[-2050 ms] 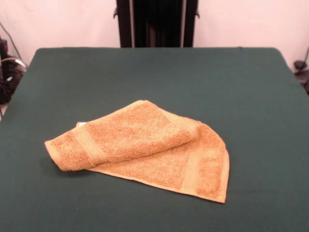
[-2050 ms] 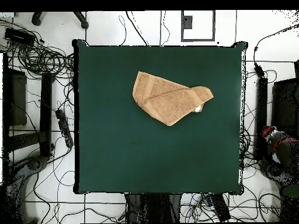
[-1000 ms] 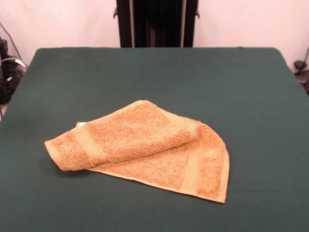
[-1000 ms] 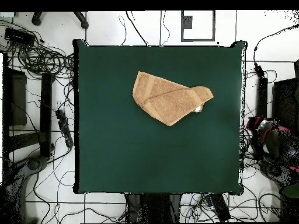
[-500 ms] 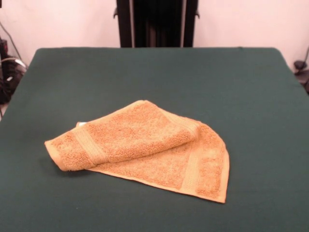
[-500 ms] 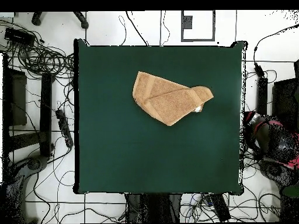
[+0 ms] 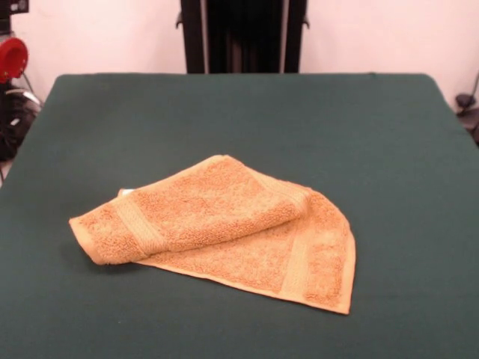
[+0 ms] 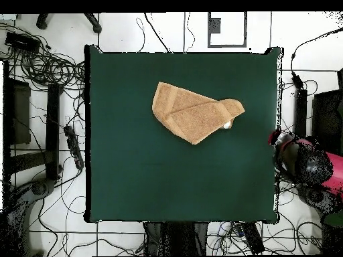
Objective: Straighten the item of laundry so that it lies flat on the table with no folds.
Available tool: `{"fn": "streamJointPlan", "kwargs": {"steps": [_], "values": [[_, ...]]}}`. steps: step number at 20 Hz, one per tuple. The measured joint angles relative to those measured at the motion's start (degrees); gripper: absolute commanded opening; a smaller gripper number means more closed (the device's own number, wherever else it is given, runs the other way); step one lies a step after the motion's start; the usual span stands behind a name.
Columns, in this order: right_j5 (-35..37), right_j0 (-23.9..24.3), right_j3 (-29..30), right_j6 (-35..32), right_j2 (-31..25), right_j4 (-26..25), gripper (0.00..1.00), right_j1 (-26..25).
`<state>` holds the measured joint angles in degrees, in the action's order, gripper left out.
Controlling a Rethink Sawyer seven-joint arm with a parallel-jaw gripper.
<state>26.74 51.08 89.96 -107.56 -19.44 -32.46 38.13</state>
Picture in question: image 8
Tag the orange terry towel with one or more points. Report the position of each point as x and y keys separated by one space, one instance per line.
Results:
x=193 y=117

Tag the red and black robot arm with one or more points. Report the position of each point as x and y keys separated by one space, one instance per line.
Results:
x=310 y=163

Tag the black upright bar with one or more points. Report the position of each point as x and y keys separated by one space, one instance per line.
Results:
x=301 y=112

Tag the large black box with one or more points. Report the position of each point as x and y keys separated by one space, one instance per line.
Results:
x=327 y=112

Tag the dark green rounded object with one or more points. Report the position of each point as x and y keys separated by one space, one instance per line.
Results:
x=335 y=219

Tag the dark green table cloth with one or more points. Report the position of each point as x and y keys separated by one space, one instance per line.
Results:
x=160 y=182

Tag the long black power strip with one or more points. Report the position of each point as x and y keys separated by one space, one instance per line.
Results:
x=73 y=147

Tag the black angled leg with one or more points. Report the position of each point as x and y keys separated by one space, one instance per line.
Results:
x=95 y=25
x=42 y=22

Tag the black power supply box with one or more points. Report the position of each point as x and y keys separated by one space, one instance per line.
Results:
x=22 y=42

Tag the grey pedestal leg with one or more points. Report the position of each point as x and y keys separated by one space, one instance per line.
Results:
x=316 y=196
x=40 y=187

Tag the black robot pedestal stand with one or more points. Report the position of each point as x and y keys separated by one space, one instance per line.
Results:
x=176 y=238

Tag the black frame stand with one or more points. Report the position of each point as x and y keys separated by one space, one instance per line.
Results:
x=52 y=128

